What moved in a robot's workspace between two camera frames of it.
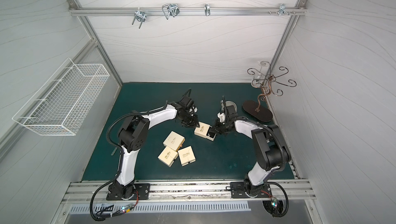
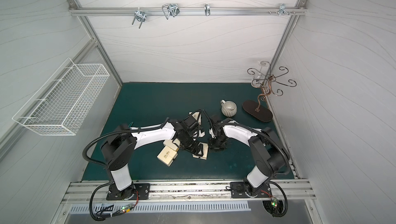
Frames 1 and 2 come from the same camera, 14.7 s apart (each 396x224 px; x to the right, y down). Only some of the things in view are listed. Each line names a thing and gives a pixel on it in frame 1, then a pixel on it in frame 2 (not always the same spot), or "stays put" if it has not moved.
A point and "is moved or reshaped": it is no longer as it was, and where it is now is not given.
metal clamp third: (207, 10) stays put
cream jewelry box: (174, 141) stays put
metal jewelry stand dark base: (268, 81) stays put
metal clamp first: (139, 16) stays put
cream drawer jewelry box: (202, 130) is moved or reshaped
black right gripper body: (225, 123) to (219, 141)
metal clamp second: (172, 9) stays put
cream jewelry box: (168, 156) stays put
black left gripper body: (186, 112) to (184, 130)
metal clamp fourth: (282, 10) stays put
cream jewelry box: (186, 156) to (205, 149)
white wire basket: (62, 105) stays put
